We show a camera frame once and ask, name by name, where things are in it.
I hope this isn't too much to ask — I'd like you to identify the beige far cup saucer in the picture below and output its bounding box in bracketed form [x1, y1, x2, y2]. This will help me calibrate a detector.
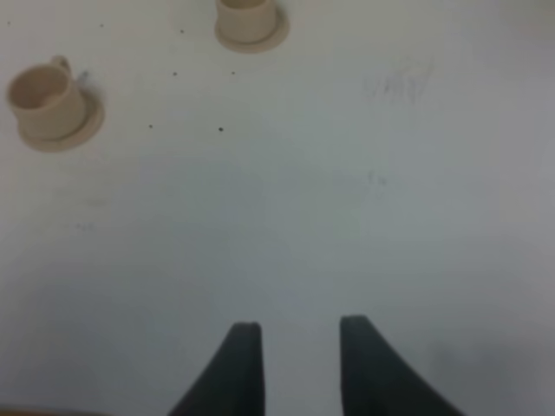
[214, 8, 290, 54]

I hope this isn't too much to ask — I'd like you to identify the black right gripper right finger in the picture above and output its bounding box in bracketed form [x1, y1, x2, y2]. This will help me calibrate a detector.
[340, 315, 461, 416]

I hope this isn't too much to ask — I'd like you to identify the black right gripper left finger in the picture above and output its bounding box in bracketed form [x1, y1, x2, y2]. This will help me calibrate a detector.
[170, 322, 264, 416]

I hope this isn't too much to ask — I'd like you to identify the beige cup saucer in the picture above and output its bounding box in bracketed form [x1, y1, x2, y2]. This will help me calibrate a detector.
[214, 8, 290, 54]
[17, 89, 105, 153]

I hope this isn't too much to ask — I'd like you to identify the beige far teacup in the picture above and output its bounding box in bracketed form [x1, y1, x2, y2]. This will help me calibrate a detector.
[216, 0, 278, 44]

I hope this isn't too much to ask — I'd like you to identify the beige teacup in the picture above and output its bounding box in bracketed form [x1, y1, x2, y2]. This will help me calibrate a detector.
[6, 55, 87, 140]
[216, 0, 278, 44]

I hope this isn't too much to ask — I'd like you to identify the beige near teacup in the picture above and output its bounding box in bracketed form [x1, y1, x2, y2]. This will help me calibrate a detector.
[6, 55, 87, 140]

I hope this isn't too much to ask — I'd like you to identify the beige near cup saucer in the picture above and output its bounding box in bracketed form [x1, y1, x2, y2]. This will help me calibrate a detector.
[17, 89, 105, 153]

